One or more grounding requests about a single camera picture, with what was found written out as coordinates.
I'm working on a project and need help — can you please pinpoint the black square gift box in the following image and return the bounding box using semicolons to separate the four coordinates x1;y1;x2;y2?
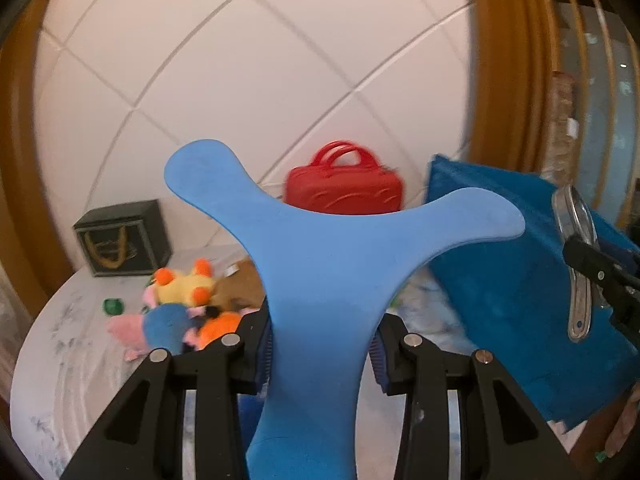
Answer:
74;200;172;278

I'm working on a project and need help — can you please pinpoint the brown bear plush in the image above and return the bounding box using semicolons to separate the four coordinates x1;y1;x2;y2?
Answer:
213;258;266;312

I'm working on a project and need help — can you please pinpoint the pink pig plush orange dress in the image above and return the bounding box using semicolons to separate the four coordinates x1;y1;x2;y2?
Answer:
183;312;242;350

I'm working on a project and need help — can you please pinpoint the green bottle cap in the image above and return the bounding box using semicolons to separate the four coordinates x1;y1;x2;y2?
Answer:
102;298;125;316

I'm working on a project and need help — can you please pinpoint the blue long-eared plush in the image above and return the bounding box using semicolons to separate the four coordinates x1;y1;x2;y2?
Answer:
164;140;525;479

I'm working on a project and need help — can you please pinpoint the red plastic carry case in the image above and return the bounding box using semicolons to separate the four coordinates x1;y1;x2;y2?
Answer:
283;140;404;214

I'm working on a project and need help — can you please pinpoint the yellow orange duck plush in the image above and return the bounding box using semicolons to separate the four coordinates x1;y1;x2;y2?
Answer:
152;259;216;308

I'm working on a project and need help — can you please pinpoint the blue storage bin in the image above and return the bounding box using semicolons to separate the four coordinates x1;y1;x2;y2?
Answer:
426;155;639;428

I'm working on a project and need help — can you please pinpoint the pink pig plush blue dress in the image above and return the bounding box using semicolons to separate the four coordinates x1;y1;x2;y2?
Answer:
107;304;193;362

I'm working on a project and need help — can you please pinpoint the wooden door frame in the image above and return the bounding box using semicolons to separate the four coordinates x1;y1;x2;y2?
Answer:
468;0;553;174

